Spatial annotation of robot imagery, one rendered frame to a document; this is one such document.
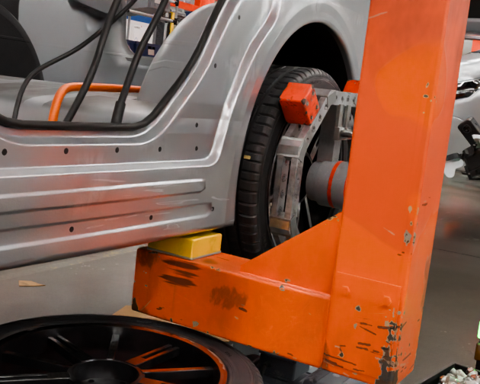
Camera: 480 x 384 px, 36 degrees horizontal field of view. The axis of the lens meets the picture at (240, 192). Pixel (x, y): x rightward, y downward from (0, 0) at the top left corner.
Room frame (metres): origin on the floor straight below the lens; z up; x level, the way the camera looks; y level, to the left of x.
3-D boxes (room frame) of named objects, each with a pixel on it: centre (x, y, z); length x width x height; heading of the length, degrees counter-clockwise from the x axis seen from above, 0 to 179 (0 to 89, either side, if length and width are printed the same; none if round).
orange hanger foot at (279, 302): (1.70, -0.03, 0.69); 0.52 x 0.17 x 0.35; 60
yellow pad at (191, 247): (1.78, 0.12, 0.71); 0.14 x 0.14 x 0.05; 60
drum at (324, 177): (2.13, -0.31, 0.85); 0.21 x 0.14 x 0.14; 60
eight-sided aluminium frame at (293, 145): (2.16, -0.25, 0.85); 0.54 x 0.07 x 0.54; 150
